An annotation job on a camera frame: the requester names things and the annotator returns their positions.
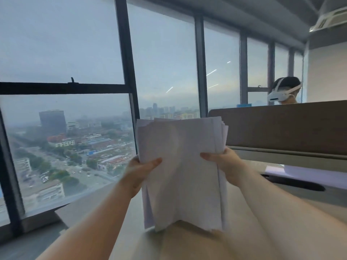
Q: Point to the person's right hand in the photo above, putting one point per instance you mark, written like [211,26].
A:
[230,166]

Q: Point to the person's left hand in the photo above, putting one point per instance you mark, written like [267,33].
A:
[138,171]

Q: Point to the person's left thumb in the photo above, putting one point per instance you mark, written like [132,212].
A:
[151,164]

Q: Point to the person's right thumb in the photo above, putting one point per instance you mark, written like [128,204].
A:
[212,157]

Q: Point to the stack of white paper sheets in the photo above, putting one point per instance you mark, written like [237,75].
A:
[181,173]

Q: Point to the person's right forearm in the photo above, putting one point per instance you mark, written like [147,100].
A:
[287,213]

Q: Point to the person's left forearm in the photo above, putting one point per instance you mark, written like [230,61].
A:
[89,222]

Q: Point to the brown desk partition panel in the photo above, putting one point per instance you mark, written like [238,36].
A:
[282,129]

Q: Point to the white headset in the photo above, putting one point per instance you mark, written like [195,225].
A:
[279,95]

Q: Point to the white paper sheet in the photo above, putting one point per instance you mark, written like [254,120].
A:
[311,175]

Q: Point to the white ceiling air conditioner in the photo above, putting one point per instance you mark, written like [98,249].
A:
[329,19]

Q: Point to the dark window frame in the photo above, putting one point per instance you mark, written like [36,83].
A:
[67,88]

